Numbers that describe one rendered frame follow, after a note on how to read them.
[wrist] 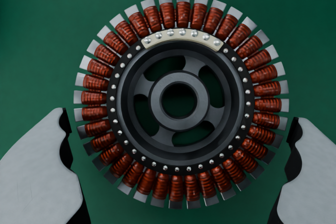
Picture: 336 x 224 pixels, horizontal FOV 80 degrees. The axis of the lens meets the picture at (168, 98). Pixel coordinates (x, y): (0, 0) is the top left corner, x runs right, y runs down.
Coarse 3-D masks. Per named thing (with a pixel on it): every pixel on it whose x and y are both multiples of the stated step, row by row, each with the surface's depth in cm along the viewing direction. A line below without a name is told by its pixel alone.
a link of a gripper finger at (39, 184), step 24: (48, 120) 10; (24, 144) 8; (48, 144) 8; (0, 168) 7; (24, 168) 7; (48, 168) 7; (0, 192) 6; (24, 192) 6; (48, 192) 6; (72, 192) 6; (0, 216) 6; (24, 216) 6; (48, 216) 6; (72, 216) 6
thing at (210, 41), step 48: (144, 0) 11; (96, 48) 10; (144, 48) 11; (192, 48) 12; (240, 48) 10; (96, 96) 10; (240, 96) 10; (96, 144) 10; (144, 144) 11; (192, 144) 12; (240, 144) 10; (144, 192) 10; (192, 192) 10
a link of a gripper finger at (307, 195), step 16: (304, 128) 10; (304, 144) 9; (320, 144) 9; (288, 160) 9; (304, 160) 8; (320, 160) 8; (288, 176) 9; (304, 176) 7; (320, 176) 7; (288, 192) 7; (304, 192) 7; (320, 192) 7; (272, 208) 7; (288, 208) 6; (304, 208) 6; (320, 208) 6
